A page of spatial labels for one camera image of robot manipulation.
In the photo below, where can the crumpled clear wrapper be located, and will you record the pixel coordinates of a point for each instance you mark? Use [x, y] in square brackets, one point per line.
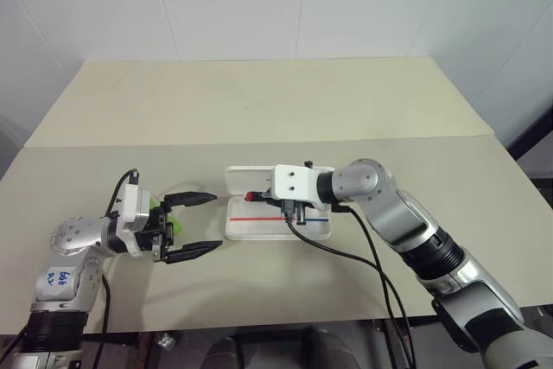
[166, 340]

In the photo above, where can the dark rounded shape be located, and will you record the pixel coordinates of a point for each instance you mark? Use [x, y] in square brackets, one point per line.
[337, 351]
[222, 354]

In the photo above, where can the white rectangular tray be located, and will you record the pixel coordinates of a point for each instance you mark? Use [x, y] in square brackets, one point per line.
[255, 228]

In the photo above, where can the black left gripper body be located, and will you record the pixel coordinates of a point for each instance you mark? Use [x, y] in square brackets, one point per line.
[157, 230]

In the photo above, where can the red marker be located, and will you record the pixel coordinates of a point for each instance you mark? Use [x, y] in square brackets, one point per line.
[251, 196]

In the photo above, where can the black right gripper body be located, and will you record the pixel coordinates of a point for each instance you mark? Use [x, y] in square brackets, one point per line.
[294, 211]

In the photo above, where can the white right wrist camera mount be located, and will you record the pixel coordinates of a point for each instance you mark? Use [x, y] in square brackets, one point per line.
[294, 181]

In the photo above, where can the green marker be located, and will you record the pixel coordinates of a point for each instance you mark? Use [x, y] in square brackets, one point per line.
[175, 226]

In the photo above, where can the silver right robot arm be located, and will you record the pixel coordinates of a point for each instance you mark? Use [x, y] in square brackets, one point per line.
[367, 183]

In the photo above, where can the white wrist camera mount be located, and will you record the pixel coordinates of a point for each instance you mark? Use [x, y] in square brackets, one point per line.
[294, 181]
[129, 207]

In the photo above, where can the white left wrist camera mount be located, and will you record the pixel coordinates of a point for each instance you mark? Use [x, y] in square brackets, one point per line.
[129, 207]

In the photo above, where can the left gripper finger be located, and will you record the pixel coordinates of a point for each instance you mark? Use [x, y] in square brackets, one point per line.
[194, 250]
[194, 199]

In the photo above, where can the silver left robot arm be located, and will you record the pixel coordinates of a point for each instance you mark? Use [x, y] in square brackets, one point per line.
[73, 235]

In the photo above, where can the black metal bar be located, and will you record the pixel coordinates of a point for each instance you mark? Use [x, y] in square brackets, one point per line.
[533, 129]

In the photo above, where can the black table frame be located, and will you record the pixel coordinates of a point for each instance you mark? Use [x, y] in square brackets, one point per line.
[259, 326]

